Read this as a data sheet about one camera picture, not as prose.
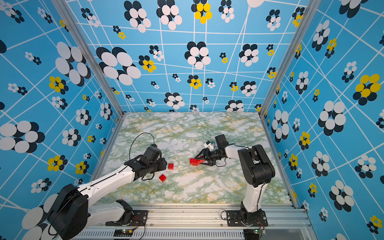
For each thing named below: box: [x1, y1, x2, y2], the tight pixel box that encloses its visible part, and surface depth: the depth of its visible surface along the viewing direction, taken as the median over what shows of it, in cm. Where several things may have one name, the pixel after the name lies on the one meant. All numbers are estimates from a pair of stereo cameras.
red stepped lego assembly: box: [189, 158, 206, 166], surface depth 91 cm
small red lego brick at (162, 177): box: [158, 174, 167, 182], surface depth 87 cm
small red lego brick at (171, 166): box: [168, 163, 175, 170], surface depth 92 cm
